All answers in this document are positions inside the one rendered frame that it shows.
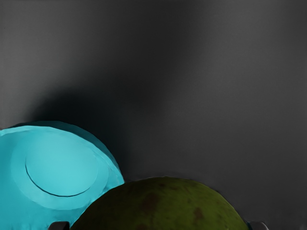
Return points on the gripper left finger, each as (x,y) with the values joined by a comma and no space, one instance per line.
(59,226)

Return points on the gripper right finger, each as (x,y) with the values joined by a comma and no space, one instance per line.
(259,226)

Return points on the dark green round fruit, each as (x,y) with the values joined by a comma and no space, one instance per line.
(163,206)

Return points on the turquoise bowl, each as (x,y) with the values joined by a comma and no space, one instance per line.
(52,172)

